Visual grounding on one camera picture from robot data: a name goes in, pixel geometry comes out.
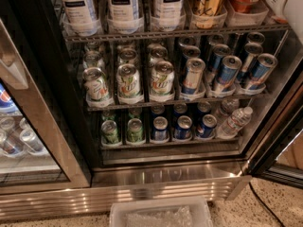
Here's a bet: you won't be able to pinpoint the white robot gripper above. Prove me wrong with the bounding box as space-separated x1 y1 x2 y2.
265 0 303 44

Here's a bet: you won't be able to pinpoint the front red bull can right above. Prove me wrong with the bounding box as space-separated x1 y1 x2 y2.
241 53 277 95

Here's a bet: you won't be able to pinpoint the red bull can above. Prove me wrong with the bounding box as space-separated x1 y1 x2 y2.
241 53 277 95
212 55 241 93
180 58 205 99

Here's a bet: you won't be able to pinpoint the yellow tall can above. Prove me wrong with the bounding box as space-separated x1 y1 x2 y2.
192 0 224 28

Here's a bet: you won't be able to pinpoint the front red bull can middle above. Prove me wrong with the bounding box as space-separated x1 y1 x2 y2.
212 55 241 93

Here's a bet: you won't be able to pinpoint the front red bull can left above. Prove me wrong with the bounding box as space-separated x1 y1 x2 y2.
180 58 205 99

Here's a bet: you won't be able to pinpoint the front right 7up can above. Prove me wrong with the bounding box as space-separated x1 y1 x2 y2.
150 61 174 102

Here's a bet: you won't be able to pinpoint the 7up can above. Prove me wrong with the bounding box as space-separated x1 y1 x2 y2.
116 63 144 104
83 67 112 108
150 61 174 102

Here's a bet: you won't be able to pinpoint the blue pepsi can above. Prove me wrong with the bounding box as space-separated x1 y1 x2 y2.
195 114 217 139
173 115 192 140
151 116 169 141

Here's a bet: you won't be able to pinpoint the open right fridge door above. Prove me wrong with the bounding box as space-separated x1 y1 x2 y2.
248 76 303 189

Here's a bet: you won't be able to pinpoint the front middle 7up can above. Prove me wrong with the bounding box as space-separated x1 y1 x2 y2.
116 63 144 104

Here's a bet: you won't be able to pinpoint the green can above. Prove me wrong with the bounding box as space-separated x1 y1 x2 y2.
127 118 145 145
101 120 121 146

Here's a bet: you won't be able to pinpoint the front left 7up can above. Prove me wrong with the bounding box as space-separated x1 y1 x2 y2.
83 67 112 108

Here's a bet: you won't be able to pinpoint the green can bottom left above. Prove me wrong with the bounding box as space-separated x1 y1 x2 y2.
101 120 121 146

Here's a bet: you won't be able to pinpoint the left fridge glass door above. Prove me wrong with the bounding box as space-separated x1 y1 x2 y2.
0 20 89 195

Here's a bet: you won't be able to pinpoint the pepsi can behind glass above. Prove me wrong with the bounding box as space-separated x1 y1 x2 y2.
0 84 17 114

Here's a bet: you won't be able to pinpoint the white tea bottle right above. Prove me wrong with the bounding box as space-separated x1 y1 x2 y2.
152 0 184 31

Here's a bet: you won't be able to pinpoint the white tea bottle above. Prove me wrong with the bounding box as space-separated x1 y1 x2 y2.
152 0 184 31
62 0 101 37
108 0 143 34

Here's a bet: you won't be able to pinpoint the clear water bottle rear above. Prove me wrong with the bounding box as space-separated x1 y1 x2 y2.
215 98 240 118

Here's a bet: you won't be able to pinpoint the clear water bottle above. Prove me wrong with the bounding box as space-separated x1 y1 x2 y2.
216 107 253 139
215 98 240 118

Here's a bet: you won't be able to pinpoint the clear water bottle front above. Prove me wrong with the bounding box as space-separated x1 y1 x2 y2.
216 107 253 139

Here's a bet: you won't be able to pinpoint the white tea bottle middle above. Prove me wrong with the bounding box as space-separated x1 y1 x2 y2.
108 0 143 34

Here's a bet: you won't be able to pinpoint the white tea bottle left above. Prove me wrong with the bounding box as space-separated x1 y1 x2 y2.
62 0 101 37

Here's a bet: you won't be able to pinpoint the clear plastic bin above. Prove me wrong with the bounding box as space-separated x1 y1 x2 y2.
110 197 213 227

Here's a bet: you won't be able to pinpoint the middle wire shelf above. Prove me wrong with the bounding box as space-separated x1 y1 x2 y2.
85 90 271 112

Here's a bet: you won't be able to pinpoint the wire shelf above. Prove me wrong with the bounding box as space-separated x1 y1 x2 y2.
64 24 292 43
85 90 271 112

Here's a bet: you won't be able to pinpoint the black power cable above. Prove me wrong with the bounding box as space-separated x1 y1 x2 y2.
248 182 287 227

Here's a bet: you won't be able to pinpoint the top wire shelf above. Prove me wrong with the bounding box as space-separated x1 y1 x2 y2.
64 24 292 43

